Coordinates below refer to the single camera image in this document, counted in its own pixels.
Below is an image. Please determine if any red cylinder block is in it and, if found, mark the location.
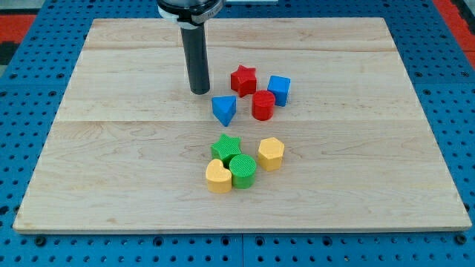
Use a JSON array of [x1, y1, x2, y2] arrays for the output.
[[252, 90, 275, 121]]

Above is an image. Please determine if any black robot arm flange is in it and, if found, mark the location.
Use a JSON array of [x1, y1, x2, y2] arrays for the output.
[[157, 0, 225, 30]]

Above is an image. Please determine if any blue cube block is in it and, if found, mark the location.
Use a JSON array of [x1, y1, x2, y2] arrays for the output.
[[267, 76, 291, 107]]

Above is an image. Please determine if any green star block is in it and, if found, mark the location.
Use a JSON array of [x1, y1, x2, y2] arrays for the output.
[[211, 133, 241, 168]]

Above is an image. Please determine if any blue triangle block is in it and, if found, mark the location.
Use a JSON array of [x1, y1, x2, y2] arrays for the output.
[[212, 96, 237, 127]]

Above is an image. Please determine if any green cylinder block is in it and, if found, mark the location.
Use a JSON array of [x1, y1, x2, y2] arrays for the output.
[[229, 154, 257, 189]]

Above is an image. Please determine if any yellow hexagon block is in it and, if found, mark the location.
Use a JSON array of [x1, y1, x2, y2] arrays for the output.
[[258, 137, 285, 171]]

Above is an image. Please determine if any yellow heart block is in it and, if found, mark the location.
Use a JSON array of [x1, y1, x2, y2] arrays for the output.
[[205, 159, 232, 194]]

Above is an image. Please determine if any red star block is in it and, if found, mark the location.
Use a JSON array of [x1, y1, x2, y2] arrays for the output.
[[230, 65, 257, 97]]

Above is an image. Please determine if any light wooden board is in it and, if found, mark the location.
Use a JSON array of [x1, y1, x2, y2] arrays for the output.
[[13, 17, 471, 234]]

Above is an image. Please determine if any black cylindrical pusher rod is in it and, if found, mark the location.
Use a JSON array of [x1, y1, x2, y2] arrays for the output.
[[180, 24, 211, 95]]

